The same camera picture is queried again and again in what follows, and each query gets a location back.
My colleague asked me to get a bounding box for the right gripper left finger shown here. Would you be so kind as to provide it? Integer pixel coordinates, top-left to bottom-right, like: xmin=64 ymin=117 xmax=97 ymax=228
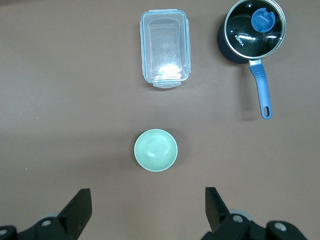
xmin=0 ymin=188 xmax=93 ymax=240

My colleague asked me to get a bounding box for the dark blue saucepan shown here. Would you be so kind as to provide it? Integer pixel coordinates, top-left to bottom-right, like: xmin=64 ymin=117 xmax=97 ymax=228
xmin=216 ymin=0 xmax=287 ymax=120

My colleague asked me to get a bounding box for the green bowl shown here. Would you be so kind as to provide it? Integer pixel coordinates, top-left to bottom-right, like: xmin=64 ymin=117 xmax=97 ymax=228
xmin=133 ymin=128 xmax=179 ymax=173

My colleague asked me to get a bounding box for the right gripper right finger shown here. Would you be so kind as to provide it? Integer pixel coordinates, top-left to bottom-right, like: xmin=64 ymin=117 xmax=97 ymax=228
xmin=199 ymin=187 xmax=311 ymax=240

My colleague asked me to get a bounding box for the glass pot lid blue knob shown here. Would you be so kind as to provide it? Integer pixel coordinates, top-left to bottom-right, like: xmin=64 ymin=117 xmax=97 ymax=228
xmin=223 ymin=0 xmax=287 ymax=60

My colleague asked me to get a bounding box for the clear plastic lidded container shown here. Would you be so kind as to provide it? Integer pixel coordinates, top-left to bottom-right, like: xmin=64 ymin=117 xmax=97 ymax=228
xmin=139 ymin=9 xmax=192 ymax=90

